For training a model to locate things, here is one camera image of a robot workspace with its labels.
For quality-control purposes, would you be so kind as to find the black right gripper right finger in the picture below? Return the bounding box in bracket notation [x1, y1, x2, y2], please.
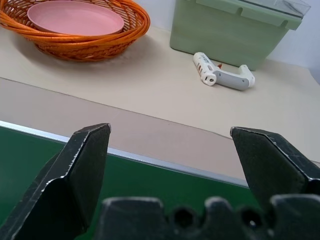
[229, 126, 320, 212]

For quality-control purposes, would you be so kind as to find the light green storage box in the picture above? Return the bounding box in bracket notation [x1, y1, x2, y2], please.
[169, 0, 304, 72]

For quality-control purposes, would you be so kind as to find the clear plastic lid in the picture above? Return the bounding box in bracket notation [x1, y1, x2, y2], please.
[237, 0, 312, 19]

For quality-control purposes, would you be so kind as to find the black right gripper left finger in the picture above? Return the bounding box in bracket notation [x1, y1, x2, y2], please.
[0, 122, 112, 240]

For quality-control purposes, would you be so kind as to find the white hot glue gun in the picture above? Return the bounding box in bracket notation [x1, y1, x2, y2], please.
[192, 51, 256, 91]

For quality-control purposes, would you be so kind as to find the pink plastic plate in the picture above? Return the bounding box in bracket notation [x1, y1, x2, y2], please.
[26, 2, 125, 36]

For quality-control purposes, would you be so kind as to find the orange wicker basket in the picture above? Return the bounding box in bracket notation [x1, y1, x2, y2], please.
[0, 0, 151, 63]

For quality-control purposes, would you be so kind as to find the green mat with metal edge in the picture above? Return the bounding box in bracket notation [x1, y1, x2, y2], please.
[0, 120, 261, 226]

